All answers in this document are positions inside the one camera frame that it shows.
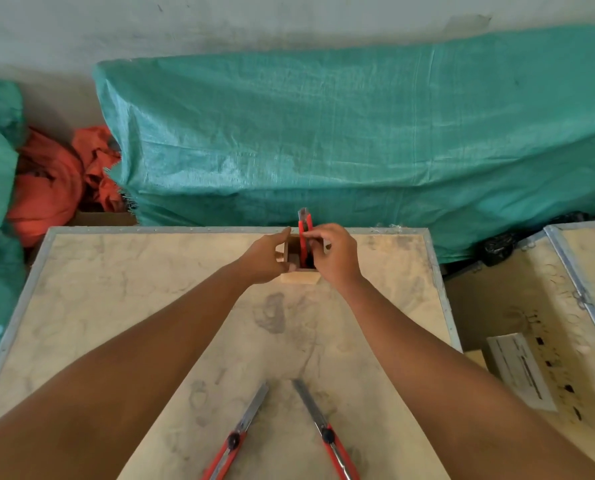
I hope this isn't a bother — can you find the white paper label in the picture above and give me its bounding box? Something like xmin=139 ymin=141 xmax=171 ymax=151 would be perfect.
xmin=486 ymin=333 xmax=559 ymax=413

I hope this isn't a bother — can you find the plywood crate with metal edging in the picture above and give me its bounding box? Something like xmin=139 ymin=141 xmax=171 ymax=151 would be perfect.
xmin=444 ymin=220 xmax=595 ymax=476

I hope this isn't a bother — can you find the person's right forearm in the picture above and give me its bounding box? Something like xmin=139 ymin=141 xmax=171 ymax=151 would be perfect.
xmin=339 ymin=275 xmax=595 ymax=480

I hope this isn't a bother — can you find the person's left forearm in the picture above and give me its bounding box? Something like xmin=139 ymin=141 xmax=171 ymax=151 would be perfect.
xmin=0 ymin=265 xmax=250 ymax=480

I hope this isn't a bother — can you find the red utility knife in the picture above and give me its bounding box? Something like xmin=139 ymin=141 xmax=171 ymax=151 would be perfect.
xmin=200 ymin=382 xmax=270 ymax=480
xmin=291 ymin=378 xmax=361 ymax=480
xmin=297 ymin=208 xmax=315 ymax=268

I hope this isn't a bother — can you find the large green woven tarp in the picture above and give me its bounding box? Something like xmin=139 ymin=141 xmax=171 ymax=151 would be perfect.
xmin=92 ymin=24 xmax=595 ymax=266

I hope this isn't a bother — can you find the person's left hand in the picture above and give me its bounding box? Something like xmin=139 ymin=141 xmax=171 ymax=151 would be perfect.
xmin=236 ymin=227 xmax=297 ymax=286

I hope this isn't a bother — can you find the person's right hand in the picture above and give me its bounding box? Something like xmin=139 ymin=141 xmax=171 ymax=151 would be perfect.
xmin=302 ymin=223 xmax=364 ymax=291

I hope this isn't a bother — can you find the orange cloth bundle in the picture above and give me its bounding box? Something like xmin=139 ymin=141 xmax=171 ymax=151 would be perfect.
xmin=6 ymin=125 xmax=128 ymax=248

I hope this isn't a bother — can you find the black plastic bag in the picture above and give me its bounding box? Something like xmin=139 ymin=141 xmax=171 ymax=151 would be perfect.
xmin=479 ymin=211 xmax=595 ymax=268

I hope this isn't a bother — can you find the brown cardboard box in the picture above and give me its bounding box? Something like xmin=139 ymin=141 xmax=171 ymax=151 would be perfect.
xmin=66 ymin=209 xmax=139 ymax=228

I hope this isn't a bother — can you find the small wooden holder box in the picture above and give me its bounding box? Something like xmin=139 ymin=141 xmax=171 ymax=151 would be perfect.
xmin=275 ymin=234 xmax=329 ymax=286

